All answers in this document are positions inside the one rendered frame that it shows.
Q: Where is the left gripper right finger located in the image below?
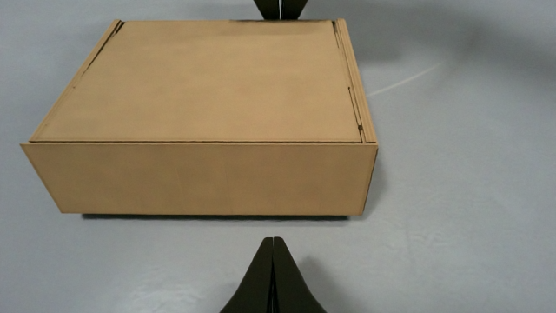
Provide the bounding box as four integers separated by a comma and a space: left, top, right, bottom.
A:
273, 236, 327, 313

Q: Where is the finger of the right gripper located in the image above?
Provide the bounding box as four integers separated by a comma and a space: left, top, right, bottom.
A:
254, 0, 280, 19
281, 0, 308, 19

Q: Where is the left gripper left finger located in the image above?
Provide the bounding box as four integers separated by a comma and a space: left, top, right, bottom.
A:
219, 237, 273, 313

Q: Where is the brown cardboard box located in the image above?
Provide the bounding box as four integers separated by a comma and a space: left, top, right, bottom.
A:
19, 18, 379, 215

